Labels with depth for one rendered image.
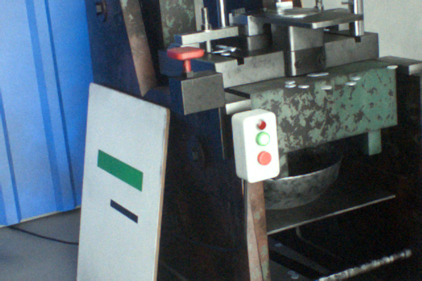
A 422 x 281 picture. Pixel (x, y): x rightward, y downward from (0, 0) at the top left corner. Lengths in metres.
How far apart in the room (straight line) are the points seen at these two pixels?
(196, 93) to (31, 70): 1.39
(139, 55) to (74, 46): 0.92
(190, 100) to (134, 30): 0.51
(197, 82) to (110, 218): 0.71
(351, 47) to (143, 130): 0.54
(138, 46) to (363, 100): 0.59
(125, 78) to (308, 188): 0.57
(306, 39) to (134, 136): 0.52
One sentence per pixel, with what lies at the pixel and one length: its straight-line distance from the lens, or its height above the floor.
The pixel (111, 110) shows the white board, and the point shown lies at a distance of 2.25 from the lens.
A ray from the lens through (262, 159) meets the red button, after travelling 1.65.
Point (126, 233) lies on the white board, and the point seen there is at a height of 0.24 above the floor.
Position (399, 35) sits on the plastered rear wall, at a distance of 3.81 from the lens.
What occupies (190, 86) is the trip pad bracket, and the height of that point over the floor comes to 0.69.
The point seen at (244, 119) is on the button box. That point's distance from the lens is 1.62.
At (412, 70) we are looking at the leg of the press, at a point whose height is 0.63.
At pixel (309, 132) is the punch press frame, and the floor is 0.53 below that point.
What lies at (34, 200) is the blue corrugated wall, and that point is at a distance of 3.07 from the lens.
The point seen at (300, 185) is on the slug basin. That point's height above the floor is 0.38.
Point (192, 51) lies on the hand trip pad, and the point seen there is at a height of 0.76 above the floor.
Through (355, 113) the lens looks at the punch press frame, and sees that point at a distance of 1.92.
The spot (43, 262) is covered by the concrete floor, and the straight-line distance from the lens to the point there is 2.72.
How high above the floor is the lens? 1.02
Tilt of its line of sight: 15 degrees down
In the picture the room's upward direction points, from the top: 5 degrees counter-clockwise
